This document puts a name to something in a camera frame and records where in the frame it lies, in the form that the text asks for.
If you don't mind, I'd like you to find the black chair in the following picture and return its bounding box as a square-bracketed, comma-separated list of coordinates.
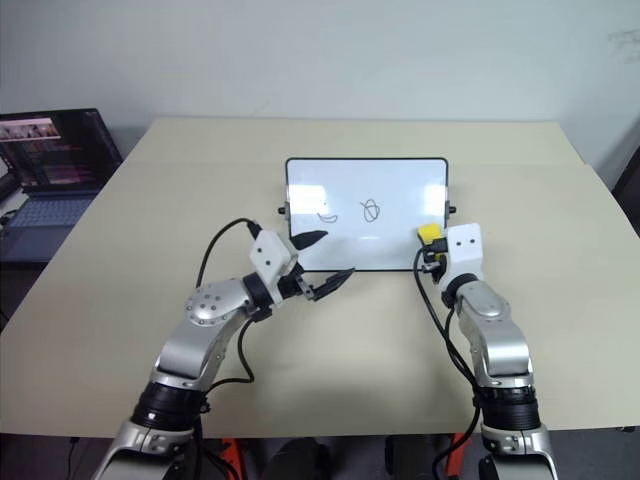
[611, 149, 640, 226]

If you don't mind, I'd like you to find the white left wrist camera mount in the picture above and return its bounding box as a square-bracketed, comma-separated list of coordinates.
[248, 228, 301, 305]

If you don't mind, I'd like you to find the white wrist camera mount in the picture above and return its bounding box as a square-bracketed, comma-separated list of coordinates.
[441, 222, 484, 289]
[248, 228, 301, 305]

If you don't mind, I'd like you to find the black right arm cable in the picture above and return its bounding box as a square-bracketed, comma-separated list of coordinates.
[412, 247, 484, 480]

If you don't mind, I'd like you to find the dark rounded shape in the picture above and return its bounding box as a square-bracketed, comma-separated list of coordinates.
[261, 436, 332, 480]

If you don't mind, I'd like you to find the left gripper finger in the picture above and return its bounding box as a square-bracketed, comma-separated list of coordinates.
[311, 267, 357, 303]
[291, 230, 329, 252]

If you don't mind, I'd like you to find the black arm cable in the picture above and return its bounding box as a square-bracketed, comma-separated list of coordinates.
[196, 217, 263, 401]
[412, 247, 484, 480]

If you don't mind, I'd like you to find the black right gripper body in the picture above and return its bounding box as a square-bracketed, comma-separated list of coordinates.
[422, 251, 449, 287]

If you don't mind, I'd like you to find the black-framed whiteboard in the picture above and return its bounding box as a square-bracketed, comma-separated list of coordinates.
[284, 157, 449, 273]

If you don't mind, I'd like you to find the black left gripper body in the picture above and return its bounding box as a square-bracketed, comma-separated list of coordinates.
[276, 262, 322, 304]

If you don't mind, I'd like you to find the yellow and black eraser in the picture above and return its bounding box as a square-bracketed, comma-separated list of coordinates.
[417, 223, 444, 251]

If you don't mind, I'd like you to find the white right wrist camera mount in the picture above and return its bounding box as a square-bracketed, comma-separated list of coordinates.
[441, 222, 484, 289]

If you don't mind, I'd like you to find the orange object under table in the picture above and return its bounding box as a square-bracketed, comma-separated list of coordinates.
[446, 432, 467, 479]
[218, 437, 242, 480]

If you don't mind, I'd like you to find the dark side desk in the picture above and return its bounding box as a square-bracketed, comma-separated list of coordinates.
[0, 189, 57, 334]

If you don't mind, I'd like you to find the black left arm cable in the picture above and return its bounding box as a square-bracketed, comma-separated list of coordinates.
[196, 217, 263, 401]

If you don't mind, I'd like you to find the open grey laptop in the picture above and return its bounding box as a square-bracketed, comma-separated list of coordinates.
[0, 108, 124, 264]

